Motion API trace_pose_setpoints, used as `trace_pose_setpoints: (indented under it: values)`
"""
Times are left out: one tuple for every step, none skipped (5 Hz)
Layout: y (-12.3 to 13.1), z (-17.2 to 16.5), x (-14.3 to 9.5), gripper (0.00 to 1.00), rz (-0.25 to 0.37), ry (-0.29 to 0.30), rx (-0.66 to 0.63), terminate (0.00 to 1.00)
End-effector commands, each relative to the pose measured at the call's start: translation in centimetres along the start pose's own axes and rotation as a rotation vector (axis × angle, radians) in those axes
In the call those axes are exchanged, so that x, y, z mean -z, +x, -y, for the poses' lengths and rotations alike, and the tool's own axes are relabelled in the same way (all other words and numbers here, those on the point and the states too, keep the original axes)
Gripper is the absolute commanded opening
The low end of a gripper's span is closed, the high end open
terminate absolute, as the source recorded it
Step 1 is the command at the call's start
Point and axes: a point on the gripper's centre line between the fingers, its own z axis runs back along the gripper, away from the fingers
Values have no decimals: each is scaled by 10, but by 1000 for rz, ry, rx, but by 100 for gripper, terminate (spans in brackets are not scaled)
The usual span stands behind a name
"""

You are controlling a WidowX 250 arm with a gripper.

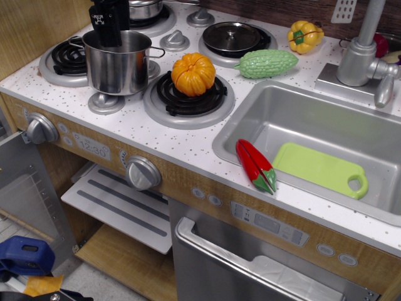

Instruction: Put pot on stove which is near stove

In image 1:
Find white oven rack shelf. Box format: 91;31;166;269
61;164;172;255

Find tall steel pot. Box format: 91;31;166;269
82;30;153;96

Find red toy chili pepper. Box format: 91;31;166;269
236;139;277;195

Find open oven door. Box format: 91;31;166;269
1;132;76;271

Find black burner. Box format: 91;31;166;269
143;71;236;130
39;36;88;88

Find silver stovetop knob upper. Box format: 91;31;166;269
160;30;190;52

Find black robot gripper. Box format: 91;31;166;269
88;0;130;47

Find right silver oven dial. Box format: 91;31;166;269
125;156;162;191

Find steel pot lid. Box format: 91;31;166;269
202;22;261;52

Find green toy bitter gourd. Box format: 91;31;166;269
234;50;299;79

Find silver stovetop knob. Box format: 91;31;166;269
187;8;215;28
160;30;190;52
148;60;161;80
88;92;125;115

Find left silver oven dial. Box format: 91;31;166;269
26;112;59;144

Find blue clamp tool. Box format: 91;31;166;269
1;236;56;281

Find back right burner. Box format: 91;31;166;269
198;24;278;68

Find front right black burner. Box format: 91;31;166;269
143;71;236;130

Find oven clock display panel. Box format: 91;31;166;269
72;132;112;161

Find grey toy sink basin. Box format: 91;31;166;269
212;80;400;226

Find back left burner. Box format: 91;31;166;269
130;4;177;38

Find silver stovetop knob back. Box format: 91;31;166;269
187;8;215;28

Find orange toy pumpkin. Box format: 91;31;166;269
171;53;216;97

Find yellow toy bell pepper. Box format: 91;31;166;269
287;20;325;55

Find silver dishwasher door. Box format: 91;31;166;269
169;200;381;300

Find silver oven dial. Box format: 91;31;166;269
125;156;162;191
26;112;59;144

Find silver stovetop knob front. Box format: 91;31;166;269
88;92;125;115

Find small steel saucepan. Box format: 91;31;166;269
128;0;201;21

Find white perforated spatula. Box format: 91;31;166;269
331;0;357;24

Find silver toy faucet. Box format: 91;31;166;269
314;0;401;109

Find green cutting board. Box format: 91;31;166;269
273;142;369;199

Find silver stovetop knob middle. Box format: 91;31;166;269
148;60;161;80

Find yellow cloth scrap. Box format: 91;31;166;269
23;275;64;297

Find front left black burner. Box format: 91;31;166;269
39;36;88;88

